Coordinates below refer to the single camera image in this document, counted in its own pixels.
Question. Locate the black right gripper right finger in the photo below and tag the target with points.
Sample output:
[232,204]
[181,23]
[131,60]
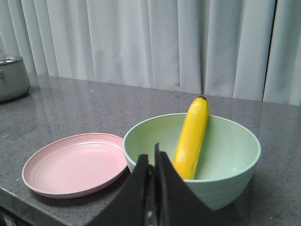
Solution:
[177,204]

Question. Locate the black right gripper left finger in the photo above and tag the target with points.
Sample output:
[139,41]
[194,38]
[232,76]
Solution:
[127,208]

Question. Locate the yellow banana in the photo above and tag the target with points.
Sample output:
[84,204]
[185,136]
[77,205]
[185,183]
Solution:
[191,137]

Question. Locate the pink plate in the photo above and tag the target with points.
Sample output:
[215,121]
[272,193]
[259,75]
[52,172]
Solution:
[75,166]

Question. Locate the green bowl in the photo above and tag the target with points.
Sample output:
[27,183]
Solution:
[227,158]

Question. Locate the grey pot with lid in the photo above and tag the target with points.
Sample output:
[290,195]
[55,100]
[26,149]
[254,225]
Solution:
[14,79]

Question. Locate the white curtain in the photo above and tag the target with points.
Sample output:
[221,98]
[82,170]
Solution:
[248,49]

